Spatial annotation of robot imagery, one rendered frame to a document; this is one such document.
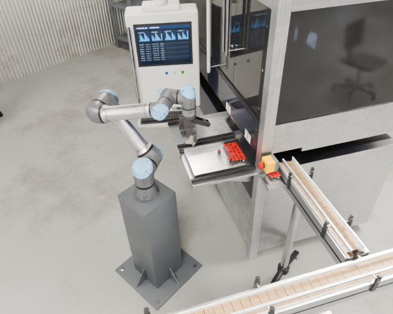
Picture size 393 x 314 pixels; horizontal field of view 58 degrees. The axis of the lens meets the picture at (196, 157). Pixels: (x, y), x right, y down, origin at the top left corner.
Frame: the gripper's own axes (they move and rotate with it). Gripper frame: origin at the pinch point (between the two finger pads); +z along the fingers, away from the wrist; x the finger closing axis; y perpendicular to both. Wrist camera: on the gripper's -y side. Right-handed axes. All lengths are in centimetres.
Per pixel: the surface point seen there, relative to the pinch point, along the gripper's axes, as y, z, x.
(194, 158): -3.4, 21.3, -12.6
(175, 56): -11, -14, -87
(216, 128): -27, 21, -40
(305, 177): -56, 16, 28
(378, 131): -113, 8, 13
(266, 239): -48, 89, 13
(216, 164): -14.3, 21.4, -3.4
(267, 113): -36.4, -20.2, 12.6
